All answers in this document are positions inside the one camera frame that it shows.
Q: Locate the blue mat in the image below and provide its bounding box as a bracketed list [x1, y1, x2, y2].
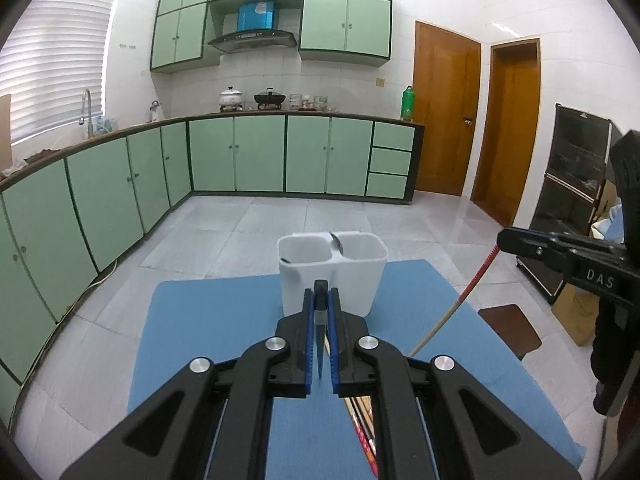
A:
[127, 259, 586, 480]

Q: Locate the wooden door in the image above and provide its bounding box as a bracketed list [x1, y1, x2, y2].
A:
[413, 20, 482, 197]
[470, 36, 542, 228]

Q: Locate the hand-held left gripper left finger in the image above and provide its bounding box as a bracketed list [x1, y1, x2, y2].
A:
[60, 288, 317, 480]

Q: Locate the white cable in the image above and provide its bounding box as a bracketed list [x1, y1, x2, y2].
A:
[64, 259, 119, 322]

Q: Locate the black wok with lid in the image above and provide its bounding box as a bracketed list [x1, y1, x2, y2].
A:
[253, 87, 287, 110]

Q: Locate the group of cups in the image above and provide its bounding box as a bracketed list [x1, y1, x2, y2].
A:
[302, 94, 339, 111]

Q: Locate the brown stool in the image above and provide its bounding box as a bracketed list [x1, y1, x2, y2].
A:
[478, 303, 543, 361]

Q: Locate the red patterned chopstick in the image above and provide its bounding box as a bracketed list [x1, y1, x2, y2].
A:
[409, 242, 501, 358]

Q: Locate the white pot with lid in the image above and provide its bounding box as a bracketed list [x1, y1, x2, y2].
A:
[219, 86, 245, 111]

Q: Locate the green drawer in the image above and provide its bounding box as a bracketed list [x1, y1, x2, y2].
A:
[365, 172, 410, 200]
[369, 146, 413, 177]
[372, 121, 417, 152]

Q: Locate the white window blind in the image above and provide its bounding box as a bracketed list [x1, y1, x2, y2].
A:
[0, 0, 124, 147]

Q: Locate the blue plastic bag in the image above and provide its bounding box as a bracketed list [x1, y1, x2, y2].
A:
[590, 199, 626, 247]

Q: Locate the long green base cabinet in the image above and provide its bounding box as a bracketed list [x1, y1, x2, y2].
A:
[0, 120, 193, 386]

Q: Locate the black display cabinet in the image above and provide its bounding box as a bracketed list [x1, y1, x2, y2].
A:
[515, 103, 614, 306]

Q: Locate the metal faucet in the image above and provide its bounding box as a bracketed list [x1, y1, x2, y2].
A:
[79, 88, 95, 139]

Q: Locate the cardboard box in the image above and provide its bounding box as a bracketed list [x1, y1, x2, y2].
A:
[551, 280, 602, 347]

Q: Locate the range hood with blue film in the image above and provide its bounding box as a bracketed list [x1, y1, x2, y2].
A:
[206, 0, 296, 54]

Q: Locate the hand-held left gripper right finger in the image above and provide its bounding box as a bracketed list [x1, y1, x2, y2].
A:
[326, 288, 582, 480]

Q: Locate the gas stove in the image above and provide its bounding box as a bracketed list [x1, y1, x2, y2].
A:
[219, 104, 289, 113]

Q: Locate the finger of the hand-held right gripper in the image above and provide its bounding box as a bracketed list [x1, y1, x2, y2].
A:
[496, 226, 623, 273]

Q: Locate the black chopstick with white band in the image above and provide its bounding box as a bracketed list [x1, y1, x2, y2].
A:
[346, 396, 366, 441]

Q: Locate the white two-compartment utensil holder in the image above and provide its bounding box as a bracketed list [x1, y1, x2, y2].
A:
[276, 230, 389, 318]

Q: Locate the green base cabinet with drawers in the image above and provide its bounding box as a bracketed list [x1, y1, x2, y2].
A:
[187, 112, 425, 206]

